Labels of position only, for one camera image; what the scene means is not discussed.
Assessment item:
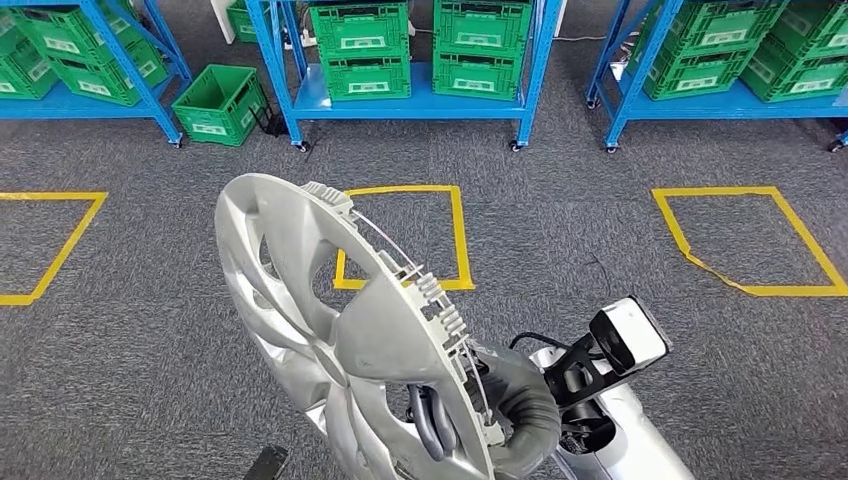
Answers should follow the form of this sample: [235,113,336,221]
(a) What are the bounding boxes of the silver plastic wheel hubcap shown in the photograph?
[213,173,508,480]

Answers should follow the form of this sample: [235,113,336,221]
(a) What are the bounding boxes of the blue steel shelving rack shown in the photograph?
[245,0,564,154]
[0,0,193,148]
[586,0,848,155]

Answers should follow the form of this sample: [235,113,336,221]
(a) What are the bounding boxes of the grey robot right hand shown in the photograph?
[405,344,531,463]

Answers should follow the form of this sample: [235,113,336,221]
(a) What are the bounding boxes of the white power strip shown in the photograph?
[284,27,318,51]

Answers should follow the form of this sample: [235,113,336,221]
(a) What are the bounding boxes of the yellow floor tape square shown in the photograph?
[0,192,109,307]
[652,186,848,298]

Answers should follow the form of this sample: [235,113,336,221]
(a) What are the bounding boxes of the white cabinet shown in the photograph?
[210,0,238,46]

